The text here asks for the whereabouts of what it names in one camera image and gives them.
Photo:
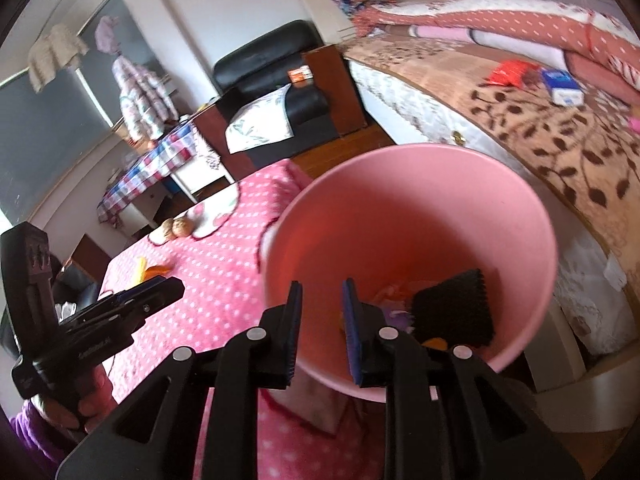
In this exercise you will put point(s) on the white bed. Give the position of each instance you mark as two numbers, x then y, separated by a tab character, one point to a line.
415	105

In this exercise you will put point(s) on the hanging beige garment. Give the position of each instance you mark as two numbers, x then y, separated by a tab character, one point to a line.
55	55

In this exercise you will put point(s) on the pink plastic bucket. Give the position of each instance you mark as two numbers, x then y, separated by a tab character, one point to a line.
400	210

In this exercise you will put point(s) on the purple wrapper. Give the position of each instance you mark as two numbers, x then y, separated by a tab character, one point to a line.
397	320

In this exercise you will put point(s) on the plaid tablecloth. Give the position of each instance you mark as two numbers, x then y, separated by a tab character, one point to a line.
150	170

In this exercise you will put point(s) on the blue and white box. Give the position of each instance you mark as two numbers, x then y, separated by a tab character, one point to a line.
562	87

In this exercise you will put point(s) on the small orange box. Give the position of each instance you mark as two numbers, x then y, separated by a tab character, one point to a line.
300	74

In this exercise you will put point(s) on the hanging plaid garment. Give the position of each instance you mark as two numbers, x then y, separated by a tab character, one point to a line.
142	100

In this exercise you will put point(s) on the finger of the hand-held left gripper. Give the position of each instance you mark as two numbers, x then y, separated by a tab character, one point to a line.
125	296
150	305

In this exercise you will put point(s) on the grey window blind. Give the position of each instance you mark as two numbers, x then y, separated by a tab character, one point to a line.
130	30
45	145

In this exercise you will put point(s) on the wooden side table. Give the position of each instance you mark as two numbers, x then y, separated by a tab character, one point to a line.
220	130

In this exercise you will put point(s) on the small pink object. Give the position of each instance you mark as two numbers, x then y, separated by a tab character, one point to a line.
635	124

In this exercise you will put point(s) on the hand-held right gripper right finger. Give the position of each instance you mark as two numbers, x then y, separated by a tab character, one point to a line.
350	330

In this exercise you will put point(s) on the white crumpled cloth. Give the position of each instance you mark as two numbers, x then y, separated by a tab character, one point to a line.
65	310

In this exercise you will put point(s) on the white table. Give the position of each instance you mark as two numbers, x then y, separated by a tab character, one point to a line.
200	175

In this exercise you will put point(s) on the brown leaf-print blanket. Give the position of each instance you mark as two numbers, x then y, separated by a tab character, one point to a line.
550	160

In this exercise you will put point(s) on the brown walnut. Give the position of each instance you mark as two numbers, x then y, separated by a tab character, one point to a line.
182	227
166	231

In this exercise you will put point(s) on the pink polka-dot blanket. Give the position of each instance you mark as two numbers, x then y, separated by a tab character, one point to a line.
220	270

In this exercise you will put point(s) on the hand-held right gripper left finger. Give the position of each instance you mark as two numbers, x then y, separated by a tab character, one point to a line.
295	320

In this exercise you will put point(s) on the person's left hand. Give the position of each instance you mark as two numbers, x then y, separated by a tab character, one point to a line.
95	400

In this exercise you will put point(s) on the black leather armchair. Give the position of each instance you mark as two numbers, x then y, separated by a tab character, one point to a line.
270	60
75	282

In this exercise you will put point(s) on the white floral pillow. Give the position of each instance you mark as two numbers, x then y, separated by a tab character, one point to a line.
260	120

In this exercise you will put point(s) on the pink dotted quilt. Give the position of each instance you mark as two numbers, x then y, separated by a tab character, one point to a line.
525	25

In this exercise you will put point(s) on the hanging pink hat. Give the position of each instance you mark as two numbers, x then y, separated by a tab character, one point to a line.
106	34

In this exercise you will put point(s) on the wooden bedside cabinet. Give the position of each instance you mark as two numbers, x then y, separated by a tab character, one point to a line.
335	90

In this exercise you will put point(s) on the red snack packet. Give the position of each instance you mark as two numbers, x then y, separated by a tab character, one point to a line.
510	74

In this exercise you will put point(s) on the person's left forearm purple sleeve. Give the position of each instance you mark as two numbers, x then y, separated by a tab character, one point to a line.
40	435

